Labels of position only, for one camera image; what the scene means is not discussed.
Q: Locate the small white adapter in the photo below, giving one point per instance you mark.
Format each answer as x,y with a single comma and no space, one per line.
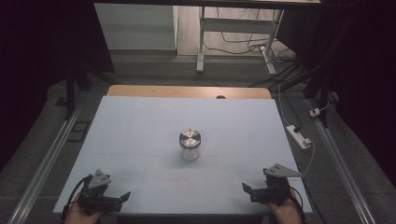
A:
315,112

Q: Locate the wooden table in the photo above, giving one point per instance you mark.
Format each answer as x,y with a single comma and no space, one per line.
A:
174,91

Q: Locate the pale blue table mat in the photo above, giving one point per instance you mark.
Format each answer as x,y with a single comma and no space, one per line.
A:
186,174

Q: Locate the dark curtain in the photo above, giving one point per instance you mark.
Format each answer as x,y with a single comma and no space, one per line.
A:
37,62
364,77

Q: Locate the white power strip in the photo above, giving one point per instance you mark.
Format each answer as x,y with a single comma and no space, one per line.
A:
298,137

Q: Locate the black rectangular floor frame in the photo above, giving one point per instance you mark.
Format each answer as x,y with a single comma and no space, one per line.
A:
71,137

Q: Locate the person's right hand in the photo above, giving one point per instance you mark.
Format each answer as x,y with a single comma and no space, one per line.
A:
285,214

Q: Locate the person's left hand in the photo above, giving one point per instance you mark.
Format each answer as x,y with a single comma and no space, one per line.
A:
81,217

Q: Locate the white desk frame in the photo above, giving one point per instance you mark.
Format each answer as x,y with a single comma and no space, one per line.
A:
236,25

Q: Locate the aluminium floor rail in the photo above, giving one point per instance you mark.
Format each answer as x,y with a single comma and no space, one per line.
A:
43,168
342,174

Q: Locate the black metal stand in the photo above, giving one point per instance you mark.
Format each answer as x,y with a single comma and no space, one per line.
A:
323,93
70,93

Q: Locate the clear glass jar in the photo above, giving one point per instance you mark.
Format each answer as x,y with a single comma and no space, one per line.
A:
190,153

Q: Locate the pale grey cabinet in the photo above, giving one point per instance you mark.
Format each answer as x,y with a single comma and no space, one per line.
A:
134,28

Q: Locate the black plug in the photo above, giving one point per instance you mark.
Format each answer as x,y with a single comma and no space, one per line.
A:
298,128

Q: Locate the silver metal jar lid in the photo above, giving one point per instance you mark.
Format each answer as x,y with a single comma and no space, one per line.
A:
190,137

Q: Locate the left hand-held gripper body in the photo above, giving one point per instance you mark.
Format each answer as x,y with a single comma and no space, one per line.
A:
93,194

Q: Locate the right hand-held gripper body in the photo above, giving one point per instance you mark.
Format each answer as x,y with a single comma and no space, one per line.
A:
277,188

